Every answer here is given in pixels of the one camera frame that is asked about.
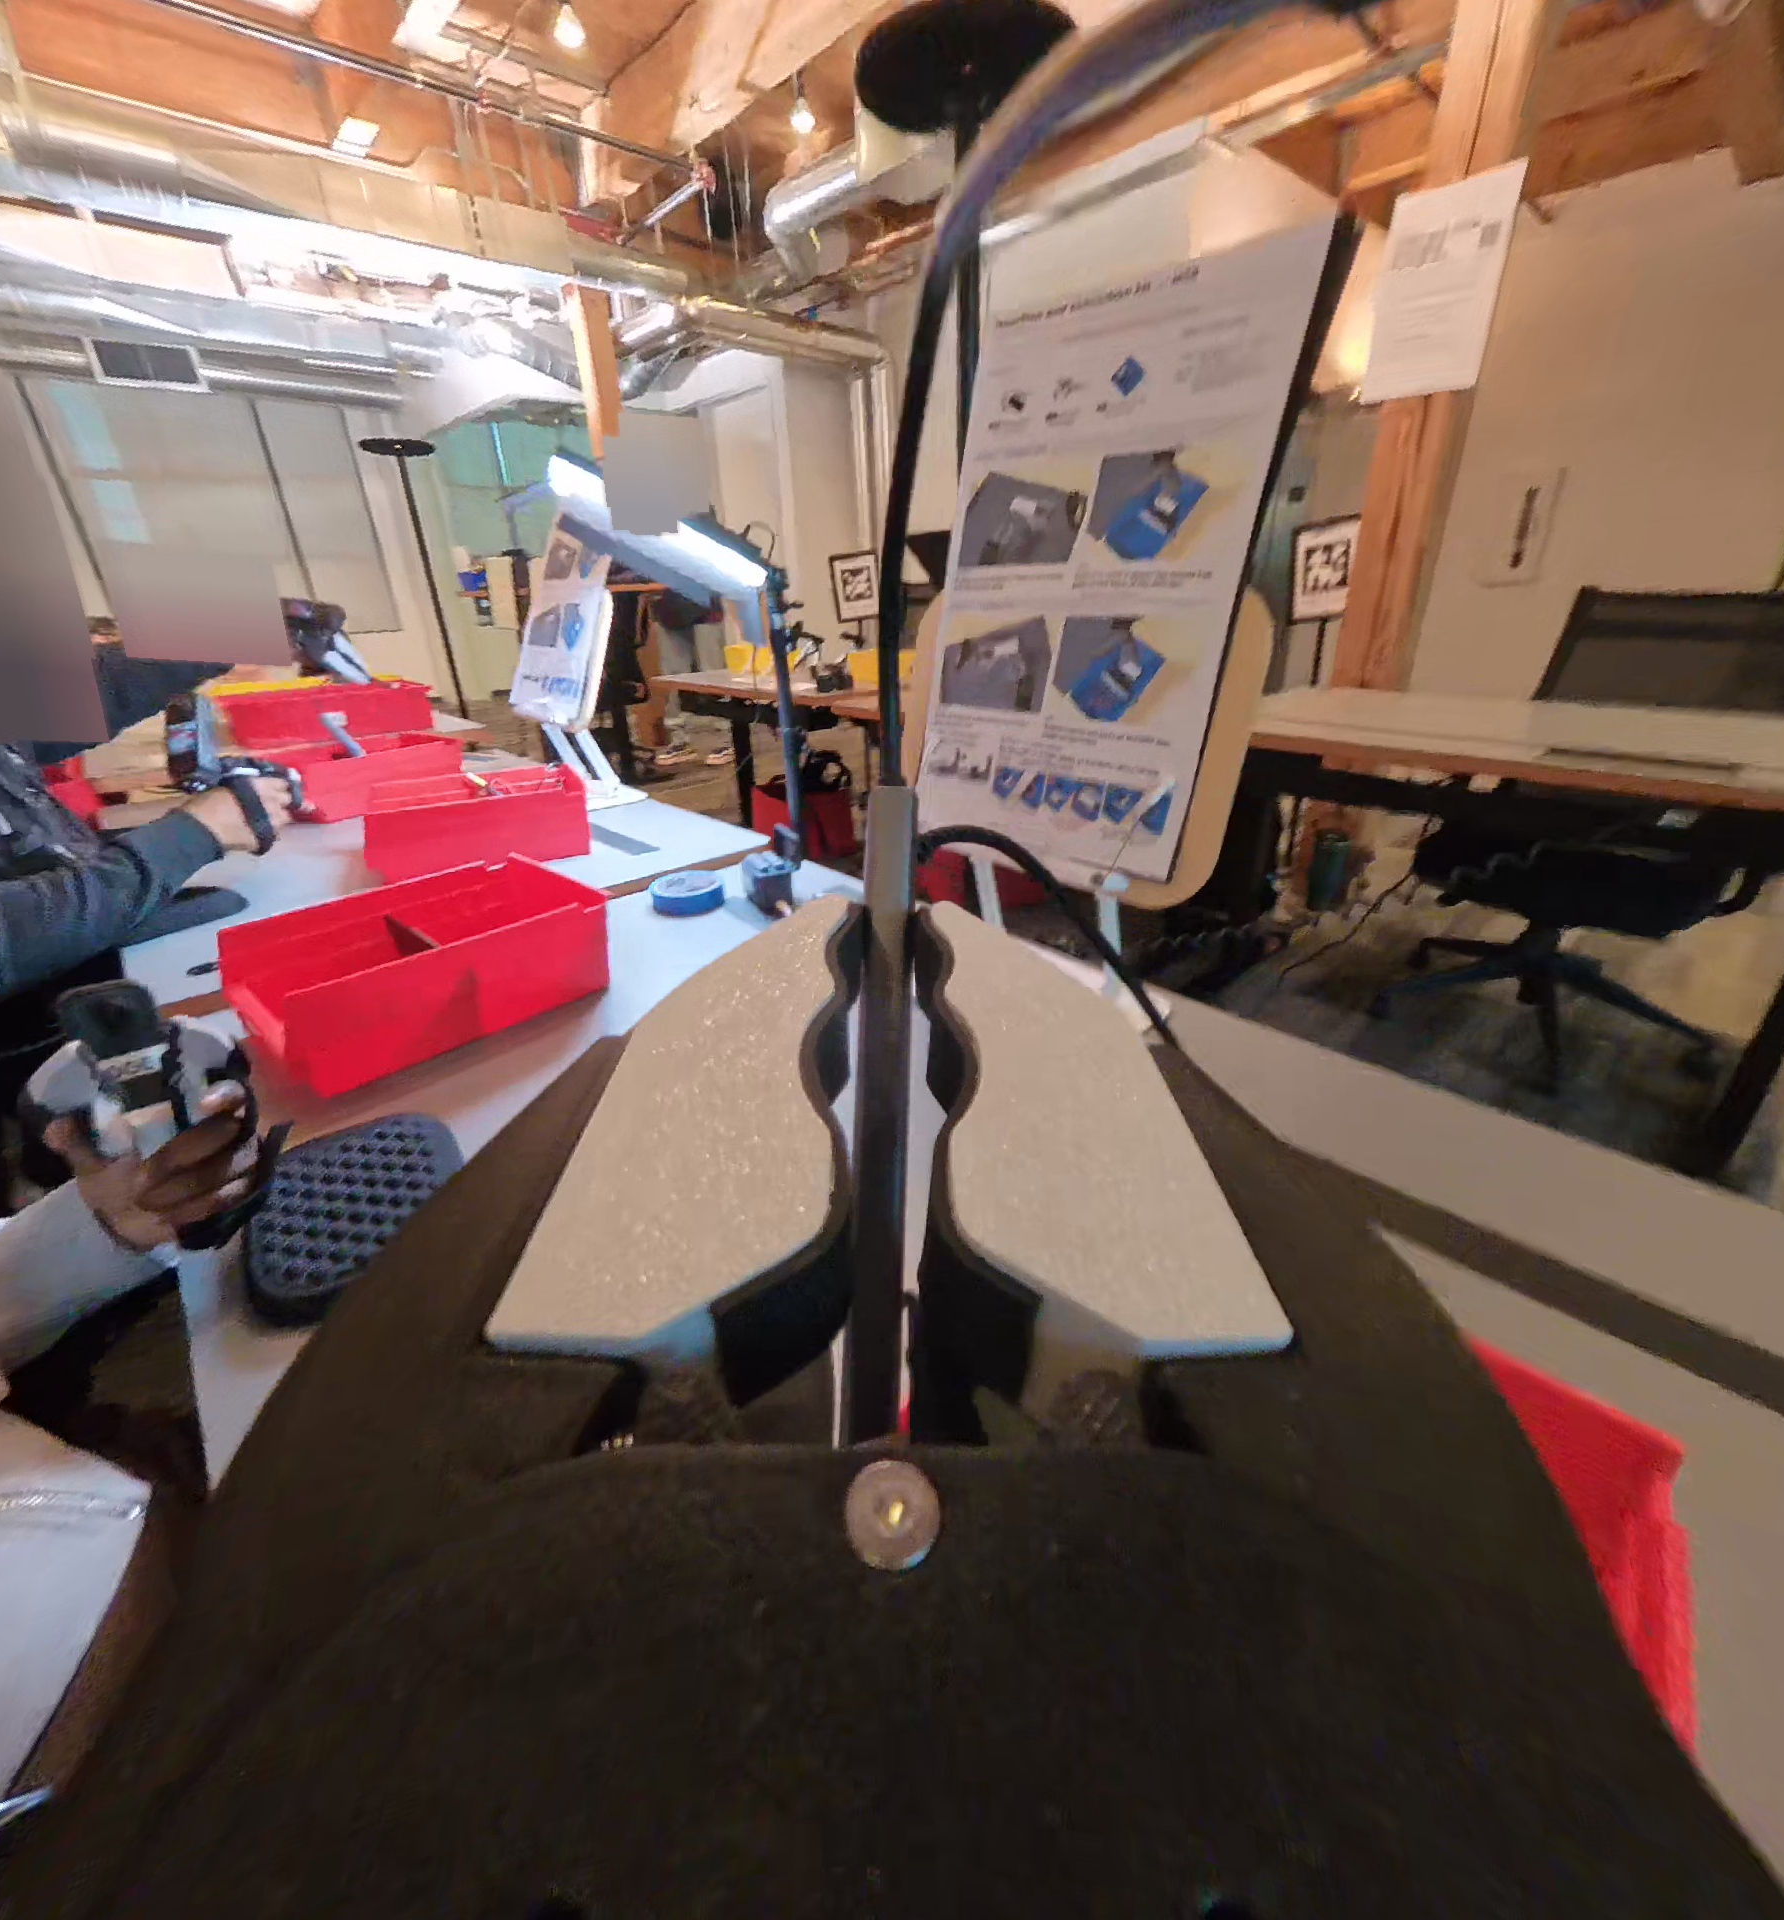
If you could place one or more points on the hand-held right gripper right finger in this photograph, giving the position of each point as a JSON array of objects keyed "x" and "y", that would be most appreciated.
[{"x": 1102, "y": 1170}]

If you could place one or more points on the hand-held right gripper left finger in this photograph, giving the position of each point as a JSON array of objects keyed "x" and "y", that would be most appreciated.
[{"x": 683, "y": 1139}]

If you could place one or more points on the red bin with black divider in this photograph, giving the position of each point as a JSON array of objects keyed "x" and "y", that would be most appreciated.
[{"x": 443, "y": 1007}]

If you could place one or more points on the another person's forearm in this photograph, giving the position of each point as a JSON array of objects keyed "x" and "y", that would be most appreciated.
[{"x": 143, "y": 870}]

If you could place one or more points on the person's left forearm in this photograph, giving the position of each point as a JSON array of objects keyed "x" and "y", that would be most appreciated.
[{"x": 24, "y": 1290}]

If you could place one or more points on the person's left hand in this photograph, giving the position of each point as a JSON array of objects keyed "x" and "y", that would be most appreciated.
[{"x": 165, "y": 1185}]

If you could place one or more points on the blue tape roll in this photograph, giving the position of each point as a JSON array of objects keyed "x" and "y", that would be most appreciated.
[{"x": 688, "y": 897}]

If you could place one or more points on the black mesh cushion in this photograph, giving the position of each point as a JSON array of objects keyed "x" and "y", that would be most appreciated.
[{"x": 346, "y": 1225}]

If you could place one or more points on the red bag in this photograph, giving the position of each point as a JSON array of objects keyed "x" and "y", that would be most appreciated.
[{"x": 820, "y": 820}]

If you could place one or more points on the red plastic bin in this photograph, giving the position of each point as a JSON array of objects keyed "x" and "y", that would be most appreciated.
[
  {"x": 383, "y": 780},
  {"x": 488, "y": 833},
  {"x": 324, "y": 709},
  {"x": 1598, "y": 1517}
]

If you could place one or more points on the black light stand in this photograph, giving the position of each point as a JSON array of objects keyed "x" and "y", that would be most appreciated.
[{"x": 787, "y": 720}]

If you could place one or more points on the wooden easel board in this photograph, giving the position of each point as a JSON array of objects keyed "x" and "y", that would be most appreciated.
[{"x": 1234, "y": 720}]

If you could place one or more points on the yellow bin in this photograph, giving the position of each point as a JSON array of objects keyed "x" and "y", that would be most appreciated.
[{"x": 751, "y": 657}]

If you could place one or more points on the person's white clothing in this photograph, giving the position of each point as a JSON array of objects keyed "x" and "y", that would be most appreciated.
[{"x": 24, "y": 1575}]

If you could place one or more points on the small instruction poster on stand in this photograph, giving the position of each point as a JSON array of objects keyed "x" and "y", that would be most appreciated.
[{"x": 562, "y": 638}]

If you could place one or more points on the white desk with black legs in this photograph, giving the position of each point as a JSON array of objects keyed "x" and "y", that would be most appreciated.
[{"x": 1433, "y": 725}]

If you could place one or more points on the black floor lamp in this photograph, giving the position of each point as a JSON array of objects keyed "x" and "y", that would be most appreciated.
[
  {"x": 415, "y": 570},
  {"x": 961, "y": 52}
]

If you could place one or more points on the small fiducial marker sign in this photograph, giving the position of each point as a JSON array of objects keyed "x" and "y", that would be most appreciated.
[{"x": 854, "y": 584}]

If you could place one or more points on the led light panel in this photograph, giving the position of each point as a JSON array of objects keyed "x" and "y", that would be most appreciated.
[
  {"x": 579, "y": 485},
  {"x": 724, "y": 551}
]

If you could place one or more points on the large fiducial marker sign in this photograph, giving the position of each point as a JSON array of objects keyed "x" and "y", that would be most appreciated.
[{"x": 1324, "y": 568}]

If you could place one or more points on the large instruction poster board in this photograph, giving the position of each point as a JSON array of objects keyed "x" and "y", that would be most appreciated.
[{"x": 1117, "y": 526}]

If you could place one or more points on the black office chair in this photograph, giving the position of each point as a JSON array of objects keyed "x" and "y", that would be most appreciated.
[{"x": 1688, "y": 649}]

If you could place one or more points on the white paper notice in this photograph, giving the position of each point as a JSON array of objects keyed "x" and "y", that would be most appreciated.
[{"x": 1440, "y": 285}]

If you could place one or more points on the white wall plate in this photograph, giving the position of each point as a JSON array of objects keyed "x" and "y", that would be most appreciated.
[{"x": 1519, "y": 526}]

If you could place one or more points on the silver air duct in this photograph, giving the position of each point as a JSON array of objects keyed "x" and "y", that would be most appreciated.
[{"x": 816, "y": 197}]

